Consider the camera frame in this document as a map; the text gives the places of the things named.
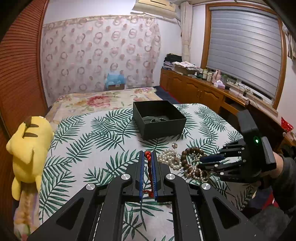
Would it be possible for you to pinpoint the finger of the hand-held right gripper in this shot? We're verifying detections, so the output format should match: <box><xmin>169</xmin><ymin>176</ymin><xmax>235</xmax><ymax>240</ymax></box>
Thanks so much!
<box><xmin>197</xmin><ymin>159</ymin><xmax>249</xmax><ymax>182</ymax></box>
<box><xmin>200</xmin><ymin>140</ymin><xmax>247</xmax><ymax>164</ymax></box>

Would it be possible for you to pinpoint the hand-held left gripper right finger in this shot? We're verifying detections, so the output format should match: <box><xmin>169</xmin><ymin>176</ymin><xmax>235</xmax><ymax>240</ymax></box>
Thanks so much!
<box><xmin>151</xmin><ymin>152</ymin><xmax>274</xmax><ymax>241</ymax></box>

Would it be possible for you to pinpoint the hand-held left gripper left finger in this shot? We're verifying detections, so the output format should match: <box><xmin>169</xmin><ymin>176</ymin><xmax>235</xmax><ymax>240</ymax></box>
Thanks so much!
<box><xmin>27</xmin><ymin>151</ymin><xmax>147</xmax><ymax>241</ymax></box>

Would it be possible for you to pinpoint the red bead bracelet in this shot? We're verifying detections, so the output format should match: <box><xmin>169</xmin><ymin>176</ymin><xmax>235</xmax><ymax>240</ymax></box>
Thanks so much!
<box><xmin>143</xmin><ymin>151</ymin><xmax>154</xmax><ymax>198</ymax></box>

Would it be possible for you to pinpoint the pinkish pearl bracelet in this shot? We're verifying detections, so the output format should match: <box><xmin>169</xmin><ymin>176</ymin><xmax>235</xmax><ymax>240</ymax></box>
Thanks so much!
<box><xmin>184</xmin><ymin>165</ymin><xmax>210</xmax><ymax>183</ymax></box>

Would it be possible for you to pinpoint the white pearl necklace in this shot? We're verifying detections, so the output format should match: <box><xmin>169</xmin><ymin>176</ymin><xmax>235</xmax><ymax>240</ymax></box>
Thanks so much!
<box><xmin>157</xmin><ymin>149</ymin><xmax>183</xmax><ymax>171</ymax></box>

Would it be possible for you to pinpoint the brown wooden bead bracelet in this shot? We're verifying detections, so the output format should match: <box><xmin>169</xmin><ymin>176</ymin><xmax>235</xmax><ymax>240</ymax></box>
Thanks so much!
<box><xmin>181</xmin><ymin>147</ymin><xmax>208</xmax><ymax>172</ymax></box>

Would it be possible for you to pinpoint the black jewelry box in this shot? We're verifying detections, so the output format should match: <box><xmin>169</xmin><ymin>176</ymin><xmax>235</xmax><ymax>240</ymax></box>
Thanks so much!
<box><xmin>133</xmin><ymin>100</ymin><xmax>187</xmax><ymax>141</ymax></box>

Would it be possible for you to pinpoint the person's right forearm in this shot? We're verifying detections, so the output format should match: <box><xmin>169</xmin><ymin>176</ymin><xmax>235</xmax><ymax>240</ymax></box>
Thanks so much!
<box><xmin>240</xmin><ymin>152</ymin><xmax>296</xmax><ymax>219</ymax></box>

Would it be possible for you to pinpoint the red patterned bowl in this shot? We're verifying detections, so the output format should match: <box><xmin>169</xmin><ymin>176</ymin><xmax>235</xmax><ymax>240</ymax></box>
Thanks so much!
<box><xmin>281</xmin><ymin>117</ymin><xmax>294</xmax><ymax>131</ymax></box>

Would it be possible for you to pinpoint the wooden cabinet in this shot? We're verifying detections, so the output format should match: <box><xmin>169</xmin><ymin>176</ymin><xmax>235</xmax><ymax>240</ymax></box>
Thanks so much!
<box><xmin>159</xmin><ymin>68</ymin><xmax>296</xmax><ymax>149</ymax></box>

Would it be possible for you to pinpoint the floral bedsheet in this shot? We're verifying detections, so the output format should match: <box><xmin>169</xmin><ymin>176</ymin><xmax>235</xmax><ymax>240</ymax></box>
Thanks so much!
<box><xmin>14</xmin><ymin>87</ymin><xmax>164</xmax><ymax>239</ymax></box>

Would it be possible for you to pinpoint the group of small bottles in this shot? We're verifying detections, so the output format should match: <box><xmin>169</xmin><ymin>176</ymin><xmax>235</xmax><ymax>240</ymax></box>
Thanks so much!
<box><xmin>196</xmin><ymin>68</ymin><xmax>213</xmax><ymax>82</ymax></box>

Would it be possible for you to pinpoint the pile of papers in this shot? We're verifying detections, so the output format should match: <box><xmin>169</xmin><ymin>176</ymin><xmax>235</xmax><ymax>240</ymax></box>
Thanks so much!
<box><xmin>173</xmin><ymin>61</ymin><xmax>200</xmax><ymax>76</ymax></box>

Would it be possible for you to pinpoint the blue bag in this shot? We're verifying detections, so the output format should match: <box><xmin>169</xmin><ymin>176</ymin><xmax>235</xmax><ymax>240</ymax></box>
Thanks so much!
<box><xmin>105</xmin><ymin>71</ymin><xmax>127</xmax><ymax>91</ymax></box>

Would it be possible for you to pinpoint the grey window blind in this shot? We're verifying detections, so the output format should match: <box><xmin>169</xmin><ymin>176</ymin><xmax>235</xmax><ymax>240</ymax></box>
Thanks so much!
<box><xmin>206</xmin><ymin>9</ymin><xmax>282</xmax><ymax>100</ymax></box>

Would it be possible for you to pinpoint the stack of folded clothes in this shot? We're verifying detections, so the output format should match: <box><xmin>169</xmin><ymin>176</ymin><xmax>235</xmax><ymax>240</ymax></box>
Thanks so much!
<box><xmin>162</xmin><ymin>53</ymin><xmax>184</xmax><ymax>70</ymax></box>

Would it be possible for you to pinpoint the yellow plush toy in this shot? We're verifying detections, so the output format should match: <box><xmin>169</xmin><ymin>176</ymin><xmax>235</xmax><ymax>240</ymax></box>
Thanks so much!
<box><xmin>6</xmin><ymin>115</ymin><xmax>55</xmax><ymax>201</ymax></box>

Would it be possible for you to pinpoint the circle patterned curtain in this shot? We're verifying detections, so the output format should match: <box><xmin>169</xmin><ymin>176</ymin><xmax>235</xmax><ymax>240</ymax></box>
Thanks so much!
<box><xmin>41</xmin><ymin>15</ymin><xmax>162</xmax><ymax>99</ymax></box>

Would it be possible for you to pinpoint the beige pipe wrap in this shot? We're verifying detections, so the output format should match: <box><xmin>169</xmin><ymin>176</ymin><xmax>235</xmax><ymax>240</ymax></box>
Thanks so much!
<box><xmin>180</xmin><ymin>2</ymin><xmax>194</xmax><ymax>63</ymax></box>

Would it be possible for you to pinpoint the brown slatted door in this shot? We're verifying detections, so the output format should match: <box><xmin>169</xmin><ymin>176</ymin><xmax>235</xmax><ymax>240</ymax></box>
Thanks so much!
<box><xmin>0</xmin><ymin>0</ymin><xmax>50</xmax><ymax>149</ymax></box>

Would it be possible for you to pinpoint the white air conditioner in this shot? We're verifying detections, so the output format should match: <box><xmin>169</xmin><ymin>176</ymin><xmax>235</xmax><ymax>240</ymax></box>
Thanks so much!
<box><xmin>132</xmin><ymin>0</ymin><xmax>179</xmax><ymax>19</ymax></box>

